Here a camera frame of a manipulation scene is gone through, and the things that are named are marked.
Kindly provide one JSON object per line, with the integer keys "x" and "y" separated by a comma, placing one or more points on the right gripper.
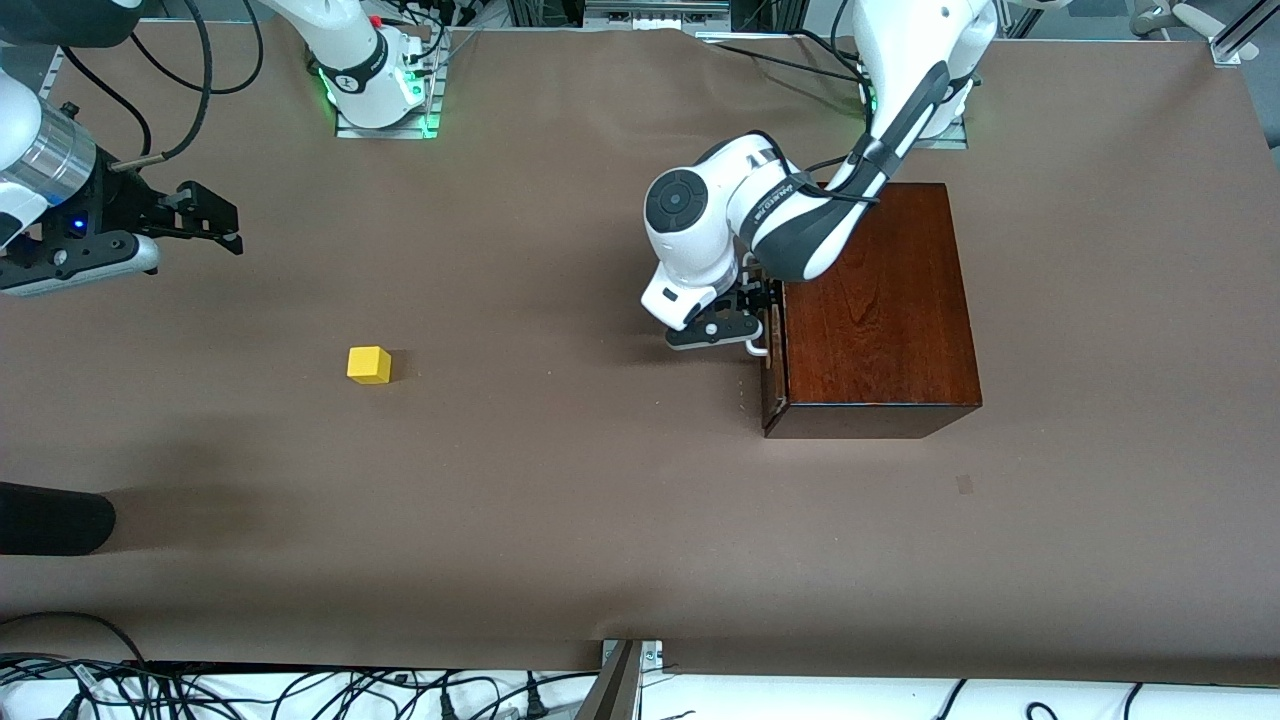
{"x": 118, "y": 203}

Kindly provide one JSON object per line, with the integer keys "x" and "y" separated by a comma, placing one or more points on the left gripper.
{"x": 757, "y": 296}

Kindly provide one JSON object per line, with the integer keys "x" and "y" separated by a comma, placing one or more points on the light wood drawer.
{"x": 775, "y": 390}

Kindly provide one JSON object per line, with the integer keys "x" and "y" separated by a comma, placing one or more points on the yellow block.
{"x": 368, "y": 365}

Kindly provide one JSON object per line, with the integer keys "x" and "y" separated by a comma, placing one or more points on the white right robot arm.
{"x": 350, "y": 60}

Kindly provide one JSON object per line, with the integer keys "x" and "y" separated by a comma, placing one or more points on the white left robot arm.
{"x": 690, "y": 205}

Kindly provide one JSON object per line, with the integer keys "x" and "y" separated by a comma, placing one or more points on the dark brown wooden cabinet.
{"x": 880, "y": 300}

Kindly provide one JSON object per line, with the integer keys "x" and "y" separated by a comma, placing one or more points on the brown table cover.
{"x": 560, "y": 520}

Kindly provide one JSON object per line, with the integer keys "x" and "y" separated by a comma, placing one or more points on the black ribbed cylinder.
{"x": 55, "y": 518}

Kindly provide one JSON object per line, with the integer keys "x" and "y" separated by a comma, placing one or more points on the black power plug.
{"x": 449, "y": 708}
{"x": 537, "y": 705}

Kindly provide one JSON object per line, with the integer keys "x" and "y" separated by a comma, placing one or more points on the grey chair base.
{"x": 1195, "y": 15}

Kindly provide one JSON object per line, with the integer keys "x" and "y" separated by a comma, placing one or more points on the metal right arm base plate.
{"x": 390, "y": 132}

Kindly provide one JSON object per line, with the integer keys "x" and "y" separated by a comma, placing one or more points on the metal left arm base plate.
{"x": 955, "y": 140}

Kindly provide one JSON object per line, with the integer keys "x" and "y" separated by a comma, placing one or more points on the metal table edge bracket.
{"x": 615, "y": 690}

